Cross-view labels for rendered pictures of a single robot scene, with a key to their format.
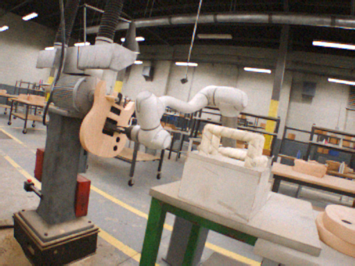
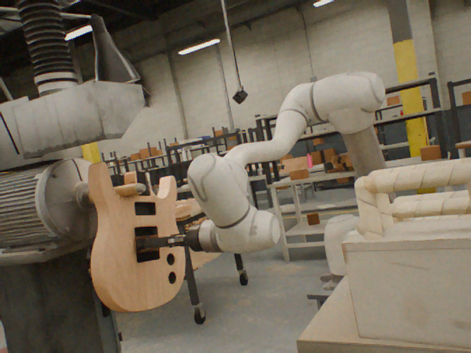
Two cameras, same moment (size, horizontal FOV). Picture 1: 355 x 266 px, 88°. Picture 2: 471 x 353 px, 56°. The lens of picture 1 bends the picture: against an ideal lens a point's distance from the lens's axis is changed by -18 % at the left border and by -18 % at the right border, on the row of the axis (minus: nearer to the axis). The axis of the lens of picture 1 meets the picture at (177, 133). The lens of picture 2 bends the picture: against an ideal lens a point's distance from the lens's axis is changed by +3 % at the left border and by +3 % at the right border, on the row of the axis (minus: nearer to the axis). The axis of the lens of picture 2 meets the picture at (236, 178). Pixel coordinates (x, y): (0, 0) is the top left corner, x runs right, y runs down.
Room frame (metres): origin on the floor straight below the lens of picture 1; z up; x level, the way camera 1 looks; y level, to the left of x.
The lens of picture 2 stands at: (0.02, 0.12, 1.29)
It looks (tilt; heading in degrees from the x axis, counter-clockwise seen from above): 3 degrees down; 359
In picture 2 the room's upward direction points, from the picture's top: 11 degrees counter-clockwise
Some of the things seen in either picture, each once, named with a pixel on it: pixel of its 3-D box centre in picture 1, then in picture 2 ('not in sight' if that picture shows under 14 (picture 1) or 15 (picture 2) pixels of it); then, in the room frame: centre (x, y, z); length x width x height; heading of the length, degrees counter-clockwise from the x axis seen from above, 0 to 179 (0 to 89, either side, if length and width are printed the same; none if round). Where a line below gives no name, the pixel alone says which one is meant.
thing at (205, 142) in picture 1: (206, 141); (369, 211); (0.77, -0.10, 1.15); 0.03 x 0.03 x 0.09
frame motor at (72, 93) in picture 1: (78, 93); (44, 204); (1.45, 0.73, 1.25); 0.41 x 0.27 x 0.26; 60
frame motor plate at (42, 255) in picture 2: (68, 112); (38, 248); (1.48, 0.79, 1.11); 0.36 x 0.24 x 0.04; 60
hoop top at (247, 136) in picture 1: (231, 133); (415, 179); (0.73, -0.17, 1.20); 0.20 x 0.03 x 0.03; 57
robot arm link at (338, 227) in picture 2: not in sight; (347, 242); (1.72, -0.28, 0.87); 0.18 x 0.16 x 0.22; 55
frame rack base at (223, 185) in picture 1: (224, 183); (440, 277); (0.77, -0.20, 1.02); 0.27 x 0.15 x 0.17; 58
